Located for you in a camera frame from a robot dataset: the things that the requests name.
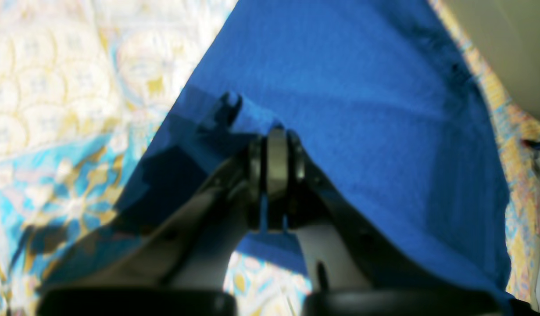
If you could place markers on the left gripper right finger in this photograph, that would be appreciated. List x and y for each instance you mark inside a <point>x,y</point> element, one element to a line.
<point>357,271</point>

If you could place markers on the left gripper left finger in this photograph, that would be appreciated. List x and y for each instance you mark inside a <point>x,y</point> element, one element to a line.
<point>180,268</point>

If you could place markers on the blue long-sleeve T-shirt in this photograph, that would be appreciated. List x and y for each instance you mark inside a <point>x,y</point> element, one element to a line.
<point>383,102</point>

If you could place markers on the patterned tile tablecloth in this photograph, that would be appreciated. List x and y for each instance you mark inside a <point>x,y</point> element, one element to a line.
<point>84,85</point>

